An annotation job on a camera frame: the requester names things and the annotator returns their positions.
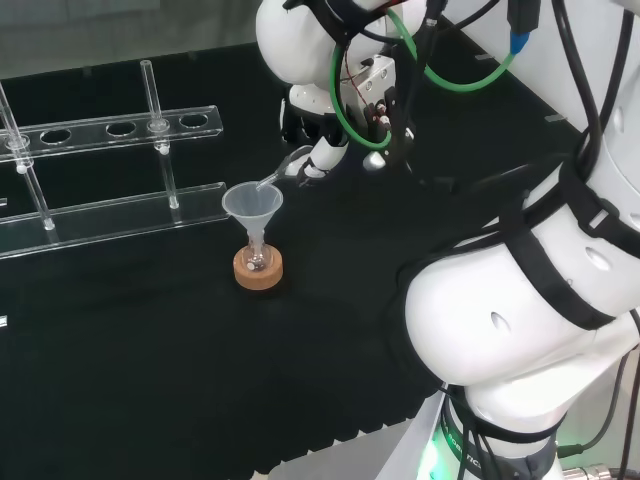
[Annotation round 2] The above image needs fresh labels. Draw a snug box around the small glass round-bottom flask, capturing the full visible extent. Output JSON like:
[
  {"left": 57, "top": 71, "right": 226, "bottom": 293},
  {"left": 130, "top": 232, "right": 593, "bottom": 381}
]
[{"left": 240, "top": 238, "right": 275, "bottom": 275}]

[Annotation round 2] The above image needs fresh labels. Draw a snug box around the cork ring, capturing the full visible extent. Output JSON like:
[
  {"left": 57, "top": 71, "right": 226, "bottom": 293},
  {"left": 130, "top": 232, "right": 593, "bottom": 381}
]
[{"left": 232, "top": 244, "right": 285, "bottom": 292}]

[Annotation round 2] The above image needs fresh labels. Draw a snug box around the clear acrylic funnel stand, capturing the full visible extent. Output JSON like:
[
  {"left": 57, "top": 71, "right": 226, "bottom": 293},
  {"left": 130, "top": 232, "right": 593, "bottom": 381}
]
[{"left": 0, "top": 58, "right": 228, "bottom": 262}]

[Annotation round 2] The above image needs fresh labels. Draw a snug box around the black bench cloth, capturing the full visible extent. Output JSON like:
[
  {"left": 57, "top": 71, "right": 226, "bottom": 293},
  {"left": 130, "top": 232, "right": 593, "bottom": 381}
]
[{"left": 0, "top": 28, "right": 587, "bottom": 477}]

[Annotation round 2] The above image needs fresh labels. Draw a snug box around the green cable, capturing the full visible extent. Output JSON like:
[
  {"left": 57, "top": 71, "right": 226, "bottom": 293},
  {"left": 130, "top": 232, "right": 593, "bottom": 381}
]
[{"left": 331, "top": 8, "right": 517, "bottom": 151}]

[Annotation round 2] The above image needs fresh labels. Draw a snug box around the black plug with blue tip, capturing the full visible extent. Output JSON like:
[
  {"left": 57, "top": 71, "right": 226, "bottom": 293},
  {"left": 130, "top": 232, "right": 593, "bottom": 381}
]
[{"left": 506, "top": 0, "right": 533, "bottom": 54}]

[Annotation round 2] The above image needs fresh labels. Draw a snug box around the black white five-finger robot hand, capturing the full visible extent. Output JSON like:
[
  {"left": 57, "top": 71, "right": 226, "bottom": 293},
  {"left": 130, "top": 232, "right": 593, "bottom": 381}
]
[{"left": 278, "top": 84, "right": 417, "bottom": 190}]

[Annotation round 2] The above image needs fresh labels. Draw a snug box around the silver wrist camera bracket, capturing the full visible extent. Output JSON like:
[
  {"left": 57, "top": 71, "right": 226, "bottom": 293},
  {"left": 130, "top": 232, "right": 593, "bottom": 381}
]
[{"left": 347, "top": 56, "right": 402, "bottom": 110}]

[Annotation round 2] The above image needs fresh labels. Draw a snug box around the translucent plastic funnel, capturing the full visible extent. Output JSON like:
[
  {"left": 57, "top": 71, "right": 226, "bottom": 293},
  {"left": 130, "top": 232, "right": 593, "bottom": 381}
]
[{"left": 221, "top": 181, "right": 285, "bottom": 254}]

